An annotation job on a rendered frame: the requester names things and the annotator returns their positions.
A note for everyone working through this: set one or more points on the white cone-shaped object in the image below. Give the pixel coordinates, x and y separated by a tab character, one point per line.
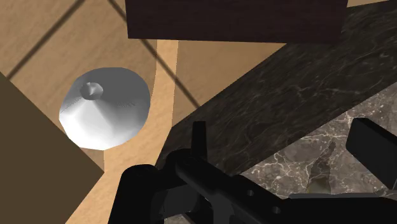
105	114

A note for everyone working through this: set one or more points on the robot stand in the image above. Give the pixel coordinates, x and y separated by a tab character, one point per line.
235	20

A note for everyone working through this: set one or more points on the brown cabinet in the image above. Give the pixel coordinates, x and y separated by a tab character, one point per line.
34	161

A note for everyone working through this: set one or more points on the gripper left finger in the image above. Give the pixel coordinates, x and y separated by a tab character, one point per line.
198	176

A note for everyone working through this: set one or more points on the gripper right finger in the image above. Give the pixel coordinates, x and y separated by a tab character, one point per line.
375	152

